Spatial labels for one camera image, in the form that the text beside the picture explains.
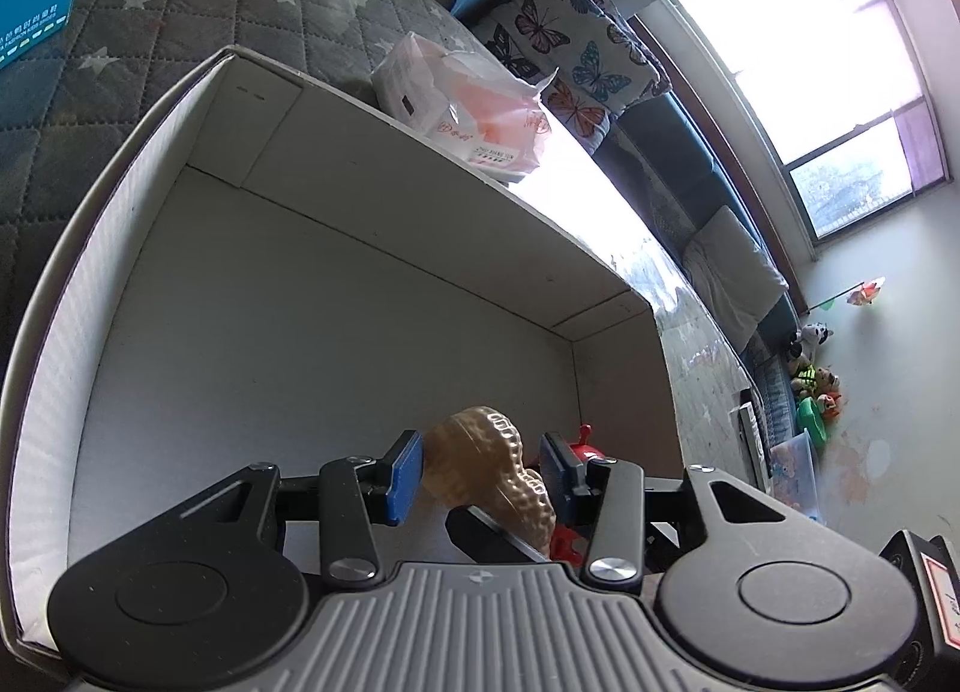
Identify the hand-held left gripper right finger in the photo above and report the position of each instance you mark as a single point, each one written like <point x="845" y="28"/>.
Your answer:
<point x="553" y="468"/>

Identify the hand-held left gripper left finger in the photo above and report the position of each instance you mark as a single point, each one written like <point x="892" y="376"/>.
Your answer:
<point x="403" y="476"/>

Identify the tan peanut toy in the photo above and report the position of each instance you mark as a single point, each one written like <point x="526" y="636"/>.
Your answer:
<point x="487" y="471"/>

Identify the white cardboard box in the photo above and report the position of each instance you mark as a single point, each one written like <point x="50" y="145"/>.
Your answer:
<point x="315" y="302"/>

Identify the red plastic toy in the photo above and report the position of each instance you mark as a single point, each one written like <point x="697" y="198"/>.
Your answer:
<point x="581" y="441"/>

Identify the clear plastic bin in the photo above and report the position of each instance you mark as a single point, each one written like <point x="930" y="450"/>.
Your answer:
<point x="795" y="471"/>

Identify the white remote control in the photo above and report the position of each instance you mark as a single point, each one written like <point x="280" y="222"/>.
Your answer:
<point x="754" y="441"/>

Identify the green plastic toy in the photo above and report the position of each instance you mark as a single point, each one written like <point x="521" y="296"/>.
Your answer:
<point x="814" y="423"/>

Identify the brown plush toy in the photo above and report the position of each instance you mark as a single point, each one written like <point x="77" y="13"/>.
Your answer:
<point x="825" y="386"/>

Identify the white pillow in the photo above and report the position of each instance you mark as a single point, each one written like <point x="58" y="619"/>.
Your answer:
<point x="735" y="272"/>

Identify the black white plush toy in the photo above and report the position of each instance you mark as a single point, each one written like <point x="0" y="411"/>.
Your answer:
<point x="814" y="338"/>

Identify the pink orange paper toy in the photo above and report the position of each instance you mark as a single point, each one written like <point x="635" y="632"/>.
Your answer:
<point x="864" y="291"/>

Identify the blue bench cushion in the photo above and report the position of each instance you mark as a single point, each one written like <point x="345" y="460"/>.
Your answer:
<point x="675" y="159"/>

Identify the pink white tissue pack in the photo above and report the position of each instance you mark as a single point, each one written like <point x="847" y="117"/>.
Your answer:
<point x="457" y="103"/>

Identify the butterfly print pillow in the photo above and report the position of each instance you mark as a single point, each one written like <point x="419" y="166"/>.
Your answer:
<point x="574" y="47"/>

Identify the purple curtain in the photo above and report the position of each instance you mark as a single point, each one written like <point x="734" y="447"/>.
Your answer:
<point x="924" y="144"/>

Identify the window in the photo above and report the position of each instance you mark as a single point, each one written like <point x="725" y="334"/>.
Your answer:
<point x="817" y="62"/>

